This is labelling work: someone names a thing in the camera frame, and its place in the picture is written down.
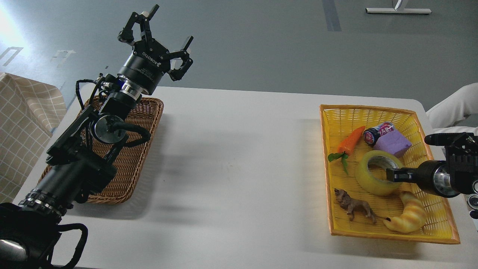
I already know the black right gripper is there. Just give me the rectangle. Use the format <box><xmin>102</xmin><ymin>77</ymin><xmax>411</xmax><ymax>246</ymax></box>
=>
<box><xmin>386</xmin><ymin>160</ymin><xmax>460</xmax><ymax>198</ymax></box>

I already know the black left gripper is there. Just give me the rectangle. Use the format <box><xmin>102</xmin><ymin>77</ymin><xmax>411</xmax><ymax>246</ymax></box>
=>
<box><xmin>117</xmin><ymin>4</ymin><xmax>194</xmax><ymax>95</ymax></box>

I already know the yellow tape roll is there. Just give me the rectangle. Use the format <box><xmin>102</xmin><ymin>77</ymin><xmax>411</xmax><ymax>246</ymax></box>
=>
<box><xmin>355</xmin><ymin>150</ymin><xmax>404</xmax><ymax>196</ymax></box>

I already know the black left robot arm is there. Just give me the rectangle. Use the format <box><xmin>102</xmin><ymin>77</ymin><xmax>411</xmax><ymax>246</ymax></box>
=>
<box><xmin>1</xmin><ymin>4</ymin><xmax>193</xmax><ymax>269</ymax></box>

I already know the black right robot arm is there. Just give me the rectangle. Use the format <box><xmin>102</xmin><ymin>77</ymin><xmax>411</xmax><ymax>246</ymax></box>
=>
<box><xmin>386</xmin><ymin>132</ymin><xmax>478</xmax><ymax>219</ymax></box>

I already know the purple block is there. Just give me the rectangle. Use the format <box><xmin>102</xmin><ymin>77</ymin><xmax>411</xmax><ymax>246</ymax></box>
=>
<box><xmin>373</xmin><ymin>130</ymin><xmax>412</xmax><ymax>158</ymax></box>

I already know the yellow toy croissant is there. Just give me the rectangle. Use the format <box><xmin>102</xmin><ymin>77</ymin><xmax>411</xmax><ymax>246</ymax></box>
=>
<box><xmin>383</xmin><ymin>191</ymin><xmax>427</xmax><ymax>233</ymax></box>

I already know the small purple labelled can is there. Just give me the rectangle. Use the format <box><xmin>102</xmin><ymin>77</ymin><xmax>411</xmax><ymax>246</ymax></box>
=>
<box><xmin>363</xmin><ymin>121</ymin><xmax>396</xmax><ymax>146</ymax></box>

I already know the yellow plastic basket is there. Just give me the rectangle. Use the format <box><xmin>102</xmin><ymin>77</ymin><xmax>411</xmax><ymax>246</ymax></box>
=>
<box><xmin>320</xmin><ymin>105</ymin><xmax>460</xmax><ymax>244</ymax></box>

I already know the white clothed person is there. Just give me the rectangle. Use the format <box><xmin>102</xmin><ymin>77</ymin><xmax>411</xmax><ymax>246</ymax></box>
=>
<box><xmin>426</xmin><ymin>83</ymin><xmax>478</xmax><ymax>136</ymax></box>

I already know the brown toy lion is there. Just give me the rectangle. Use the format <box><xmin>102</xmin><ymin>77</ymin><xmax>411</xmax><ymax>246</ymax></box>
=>
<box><xmin>333</xmin><ymin>188</ymin><xmax>382</xmax><ymax>224</ymax></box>

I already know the orange toy carrot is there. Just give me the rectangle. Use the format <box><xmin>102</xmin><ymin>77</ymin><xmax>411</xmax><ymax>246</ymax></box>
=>
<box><xmin>327</xmin><ymin>126</ymin><xmax>366</xmax><ymax>175</ymax></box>

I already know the brown wicker basket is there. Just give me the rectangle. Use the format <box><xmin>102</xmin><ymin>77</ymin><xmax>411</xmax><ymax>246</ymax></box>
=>
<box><xmin>27</xmin><ymin>97</ymin><xmax>164</xmax><ymax>209</ymax></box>

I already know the beige checkered cloth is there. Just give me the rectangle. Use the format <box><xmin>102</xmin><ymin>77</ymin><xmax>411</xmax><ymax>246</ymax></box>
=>
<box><xmin>0</xmin><ymin>72</ymin><xmax>67</xmax><ymax>202</ymax></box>

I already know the white metal stand base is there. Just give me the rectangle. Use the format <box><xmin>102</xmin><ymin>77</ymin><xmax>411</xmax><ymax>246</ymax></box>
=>
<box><xmin>365</xmin><ymin>0</ymin><xmax>432</xmax><ymax>15</ymax></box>

